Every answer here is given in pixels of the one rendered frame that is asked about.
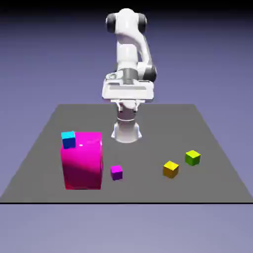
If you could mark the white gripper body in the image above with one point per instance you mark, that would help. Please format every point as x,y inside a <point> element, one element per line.
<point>127,92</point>

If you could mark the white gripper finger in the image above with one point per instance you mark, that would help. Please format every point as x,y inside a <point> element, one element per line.
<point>119,106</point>
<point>136,106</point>

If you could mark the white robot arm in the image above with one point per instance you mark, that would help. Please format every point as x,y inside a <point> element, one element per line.
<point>126,53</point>

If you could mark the small cyan cube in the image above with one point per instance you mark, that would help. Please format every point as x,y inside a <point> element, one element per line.
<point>68,139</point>

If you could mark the small purple cube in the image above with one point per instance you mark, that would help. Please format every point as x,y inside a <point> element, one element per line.
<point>116,172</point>

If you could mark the small yellow cube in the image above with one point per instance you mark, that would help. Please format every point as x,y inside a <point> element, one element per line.
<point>170,169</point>

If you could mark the small green cube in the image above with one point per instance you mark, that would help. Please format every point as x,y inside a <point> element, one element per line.
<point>192,157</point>

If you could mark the large magenta box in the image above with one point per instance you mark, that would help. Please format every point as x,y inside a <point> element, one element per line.
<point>83,164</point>

